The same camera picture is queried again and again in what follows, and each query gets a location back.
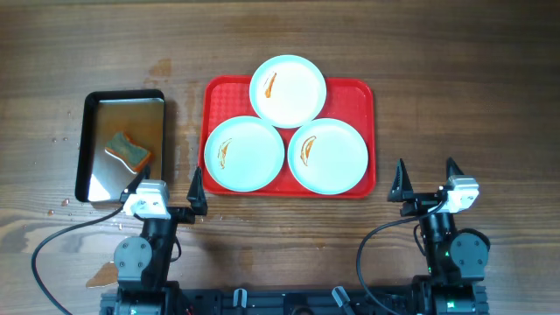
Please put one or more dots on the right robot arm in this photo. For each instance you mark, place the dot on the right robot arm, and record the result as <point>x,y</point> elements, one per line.
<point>456,258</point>

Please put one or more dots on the black water basin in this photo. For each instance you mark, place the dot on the black water basin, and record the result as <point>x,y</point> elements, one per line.
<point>140,115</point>

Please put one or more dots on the white plate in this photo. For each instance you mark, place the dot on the white plate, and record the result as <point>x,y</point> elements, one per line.
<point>287,91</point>
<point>327,156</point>
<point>244,154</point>

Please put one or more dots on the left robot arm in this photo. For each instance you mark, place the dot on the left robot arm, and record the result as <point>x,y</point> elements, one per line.
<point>143,261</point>

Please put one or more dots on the red plastic tray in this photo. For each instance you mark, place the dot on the red plastic tray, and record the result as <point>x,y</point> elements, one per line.
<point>349,100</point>

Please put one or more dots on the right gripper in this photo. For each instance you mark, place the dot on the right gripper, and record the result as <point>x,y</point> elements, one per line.
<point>402,191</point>

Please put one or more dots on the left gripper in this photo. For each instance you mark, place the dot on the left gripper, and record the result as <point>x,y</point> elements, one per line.
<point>198,200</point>

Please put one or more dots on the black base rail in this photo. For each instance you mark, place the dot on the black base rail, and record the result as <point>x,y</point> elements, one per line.
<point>401,299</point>

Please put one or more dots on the green orange sponge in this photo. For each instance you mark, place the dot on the green orange sponge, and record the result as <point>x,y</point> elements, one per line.
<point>133,156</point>

